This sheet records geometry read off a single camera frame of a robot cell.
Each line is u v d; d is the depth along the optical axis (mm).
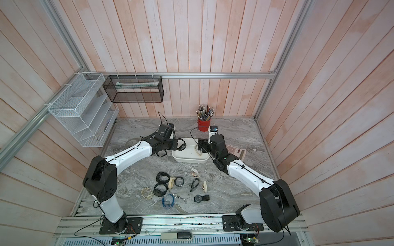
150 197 809
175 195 835
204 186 802
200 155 988
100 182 465
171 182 842
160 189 837
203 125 1098
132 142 1038
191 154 1004
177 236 673
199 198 817
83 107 729
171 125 818
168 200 816
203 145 751
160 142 685
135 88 1050
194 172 861
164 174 896
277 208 418
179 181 879
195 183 872
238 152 979
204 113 1025
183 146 902
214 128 729
